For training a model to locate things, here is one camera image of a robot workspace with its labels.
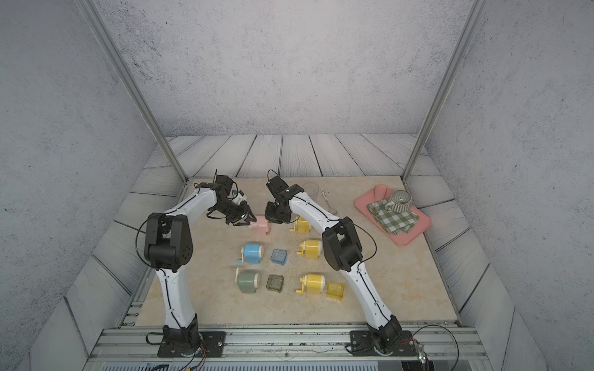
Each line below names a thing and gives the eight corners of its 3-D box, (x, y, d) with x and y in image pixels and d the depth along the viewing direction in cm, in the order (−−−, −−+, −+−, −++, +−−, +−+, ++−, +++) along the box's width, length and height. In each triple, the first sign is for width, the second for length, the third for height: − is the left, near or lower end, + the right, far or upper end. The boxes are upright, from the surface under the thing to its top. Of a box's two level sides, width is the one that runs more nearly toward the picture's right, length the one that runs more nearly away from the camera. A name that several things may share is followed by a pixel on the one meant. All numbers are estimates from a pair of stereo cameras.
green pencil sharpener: (240, 293, 86) (235, 285, 79) (242, 279, 89) (237, 270, 83) (259, 293, 86) (255, 285, 79) (260, 279, 89) (257, 270, 83)
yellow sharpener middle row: (297, 259, 94) (296, 249, 87) (297, 250, 96) (296, 240, 90) (321, 259, 94) (322, 249, 87) (320, 250, 96) (321, 239, 90)
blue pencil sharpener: (242, 264, 92) (237, 255, 87) (244, 252, 96) (240, 243, 90) (262, 264, 92) (260, 255, 87) (264, 252, 96) (261, 243, 90)
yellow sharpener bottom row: (297, 295, 85) (296, 286, 79) (297, 283, 88) (296, 274, 81) (324, 295, 85) (325, 286, 79) (323, 283, 88) (324, 274, 81)
